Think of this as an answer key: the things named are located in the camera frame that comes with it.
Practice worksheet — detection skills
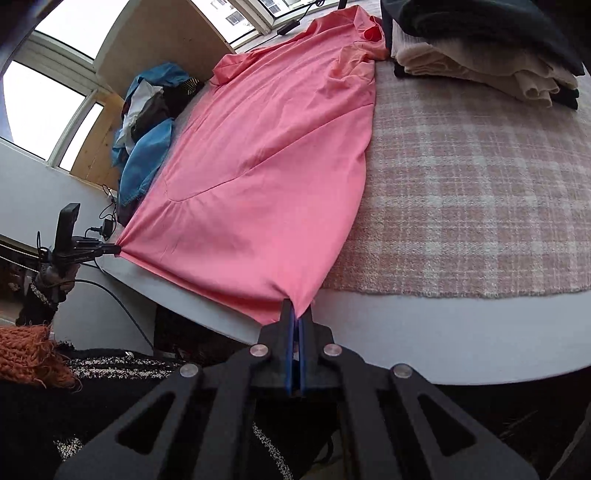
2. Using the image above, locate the person's left forearm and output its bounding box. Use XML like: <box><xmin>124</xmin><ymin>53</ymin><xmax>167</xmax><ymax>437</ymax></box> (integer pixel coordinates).
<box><xmin>16</xmin><ymin>281</ymin><xmax>62</xmax><ymax>329</ymax></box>

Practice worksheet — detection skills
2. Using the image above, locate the curved bay window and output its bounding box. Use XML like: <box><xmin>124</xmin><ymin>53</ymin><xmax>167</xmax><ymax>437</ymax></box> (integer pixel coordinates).
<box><xmin>191</xmin><ymin>0</ymin><xmax>342</xmax><ymax>47</ymax></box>

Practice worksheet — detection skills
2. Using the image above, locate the black power adapter with cable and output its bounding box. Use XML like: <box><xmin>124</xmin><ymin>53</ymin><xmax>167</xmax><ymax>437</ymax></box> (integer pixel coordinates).
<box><xmin>276</xmin><ymin>0</ymin><xmax>324</xmax><ymax>37</ymax></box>

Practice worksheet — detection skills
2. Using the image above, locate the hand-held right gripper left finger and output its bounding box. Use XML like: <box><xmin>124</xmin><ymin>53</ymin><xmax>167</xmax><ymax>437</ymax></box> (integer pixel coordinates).
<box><xmin>53</xmin><ymin>299</ymin><xmax>296</xmax><ymax>480</ymax></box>

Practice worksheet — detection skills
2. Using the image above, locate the pink plaid blanket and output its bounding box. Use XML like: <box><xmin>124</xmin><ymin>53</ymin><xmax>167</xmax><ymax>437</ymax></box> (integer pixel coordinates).
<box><xmin>166</xmin><ymin>60</ymin><xmax>591</xmax><ymax>301</ymax></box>

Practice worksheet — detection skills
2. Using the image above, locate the white-framed side window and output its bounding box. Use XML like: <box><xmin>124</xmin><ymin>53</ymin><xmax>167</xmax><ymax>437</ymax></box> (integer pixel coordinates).
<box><xmin>0</xmin><ymin>0</ymin><xmax>132</xmax><ymax>172</ymax></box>

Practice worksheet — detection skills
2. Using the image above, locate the pink t-shirt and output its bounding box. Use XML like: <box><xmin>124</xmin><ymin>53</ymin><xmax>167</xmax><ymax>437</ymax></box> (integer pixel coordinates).
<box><xmin>115</xmin><ymin>4</ymin><xmax>389</xmax><ymax>326</ymax></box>

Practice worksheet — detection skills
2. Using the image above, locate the white crumpled garment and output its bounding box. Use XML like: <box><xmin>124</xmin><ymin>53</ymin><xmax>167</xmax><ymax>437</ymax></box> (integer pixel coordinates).
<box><xmin>113</xmin><ymin>80</ymin><xmax>164</xmax><ymax>148</ymax></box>

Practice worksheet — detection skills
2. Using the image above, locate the orange knit scarf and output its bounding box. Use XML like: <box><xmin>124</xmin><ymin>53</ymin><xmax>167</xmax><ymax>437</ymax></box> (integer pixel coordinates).
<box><xmin>0</xmin><ymin>323</ymin><xmax>78</xmax><ymax>394</ymax></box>

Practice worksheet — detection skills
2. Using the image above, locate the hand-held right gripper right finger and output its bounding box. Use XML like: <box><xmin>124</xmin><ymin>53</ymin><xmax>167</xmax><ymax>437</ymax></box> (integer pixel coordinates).
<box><xmin>298</xmin><ymin>307</ymin><xmax>541</xmax><ymax>480</ymax></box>

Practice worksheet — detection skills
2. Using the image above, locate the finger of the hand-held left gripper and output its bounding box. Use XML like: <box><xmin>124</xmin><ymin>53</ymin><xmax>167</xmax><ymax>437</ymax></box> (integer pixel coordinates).
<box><xmin>74</xmin><ymin>237</ymin><xmax>122</xmax><ymax>260</ymax></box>

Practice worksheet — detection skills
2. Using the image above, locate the dark grey crumpled garment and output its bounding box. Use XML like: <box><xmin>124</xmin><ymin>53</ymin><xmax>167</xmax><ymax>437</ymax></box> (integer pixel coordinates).
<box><xmin>130</xmin><ymin>95</ymin><xmax>171</xmax><ymax>141</ymax></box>

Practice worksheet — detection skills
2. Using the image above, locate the black yellow-striped garment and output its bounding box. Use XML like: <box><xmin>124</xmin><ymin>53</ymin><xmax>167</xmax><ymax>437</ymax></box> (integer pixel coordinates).
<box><xmin>164</xmin><ymin>78</ymin><xmax>205</xmax><ymax>116</ymax></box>

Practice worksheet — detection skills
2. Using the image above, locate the black cable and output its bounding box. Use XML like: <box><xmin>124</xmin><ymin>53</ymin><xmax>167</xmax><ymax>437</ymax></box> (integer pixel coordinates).
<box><xmin>76</xmin><ymin>276</ymin><xmax>155</xmax><ymax>352</ymax></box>

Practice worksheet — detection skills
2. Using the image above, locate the crumpled blue garment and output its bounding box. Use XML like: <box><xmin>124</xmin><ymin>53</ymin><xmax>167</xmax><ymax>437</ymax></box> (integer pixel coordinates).
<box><xmin>124</xmin><ymin>62</ymin><xmax>191</xmax><ymax>100</ymax></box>

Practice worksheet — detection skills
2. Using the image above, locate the person's left hand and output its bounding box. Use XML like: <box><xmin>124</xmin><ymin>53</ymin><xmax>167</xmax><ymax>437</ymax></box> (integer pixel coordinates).
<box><xmin>36</xmin><ymin>262</ymin><xmax>78</xmax><ymax>297</ymax></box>

